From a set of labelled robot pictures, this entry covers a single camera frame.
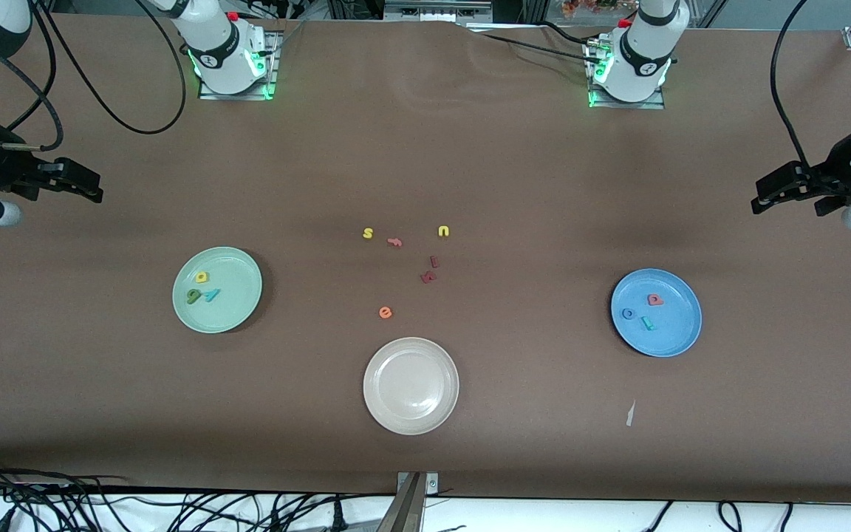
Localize blue plate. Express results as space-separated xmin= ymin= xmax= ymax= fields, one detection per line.
xmin=611 ymin=268 xmax=703 ymax=358

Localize pale green plate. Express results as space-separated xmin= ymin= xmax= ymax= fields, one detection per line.
xmin=172 ymin=246 xmax=263 ymax=334

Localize orange artificial flowers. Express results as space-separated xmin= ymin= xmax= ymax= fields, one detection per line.
xmin=562 ymin=0 xmax=637 ymax=17

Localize brown table cover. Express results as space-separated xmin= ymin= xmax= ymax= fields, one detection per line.
xmin=0 ymin=11 xmax=851 ymax=507

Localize beige plate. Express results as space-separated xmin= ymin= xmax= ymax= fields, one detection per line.
xmin=363 ymin=337 xmax=460 ymax=436

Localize grey metal box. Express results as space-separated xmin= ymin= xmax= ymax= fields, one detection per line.
xmin=383 ymin=0 xmax=494 ymax=23

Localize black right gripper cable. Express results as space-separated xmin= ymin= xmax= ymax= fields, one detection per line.
xmin=0 ymin=0 xmax=64 ymax=151

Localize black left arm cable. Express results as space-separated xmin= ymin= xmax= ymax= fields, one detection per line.
xmin=770 ymin=0 xmax=810 ymax=167

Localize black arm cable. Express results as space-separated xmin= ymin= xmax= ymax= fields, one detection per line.
xmin=770 ymin=0 xmax=810 ymax=167
xmin=45 ymin=0 xmax=188 ymax=135

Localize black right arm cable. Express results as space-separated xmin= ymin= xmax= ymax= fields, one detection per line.
xmin=45 ymin=0 xmax=188 ymax=135

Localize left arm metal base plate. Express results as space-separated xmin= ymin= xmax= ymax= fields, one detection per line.
xmin=588 ymin=41 xmax=666 ymax=110

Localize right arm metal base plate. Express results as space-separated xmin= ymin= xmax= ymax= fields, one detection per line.
xmin=198 ymin=30 xmax=278 ymax=100

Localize thin black table cable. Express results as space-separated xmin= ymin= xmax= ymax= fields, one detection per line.
xmin=470 ymin=31 xmax=600 ymax=64
xmin=536 ymin=21 xmax=604 ymax=47

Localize tangled black cable bundle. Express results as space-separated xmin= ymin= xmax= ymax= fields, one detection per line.
xmin=0 ymin=458 xmax=397 ymax=532

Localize metal mount bracket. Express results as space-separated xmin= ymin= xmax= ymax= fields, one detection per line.
xmin=377 ymin=471 xmax=440 ymax=532

